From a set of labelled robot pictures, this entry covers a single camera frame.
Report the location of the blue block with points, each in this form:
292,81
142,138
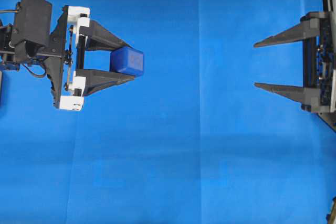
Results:
127,60

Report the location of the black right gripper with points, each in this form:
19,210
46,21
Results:
317,33

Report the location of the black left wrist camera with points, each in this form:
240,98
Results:
31,28

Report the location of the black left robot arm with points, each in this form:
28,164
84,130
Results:
8,51

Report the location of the blue table cloth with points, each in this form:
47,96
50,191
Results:
191,141

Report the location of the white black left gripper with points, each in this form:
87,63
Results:
64,65

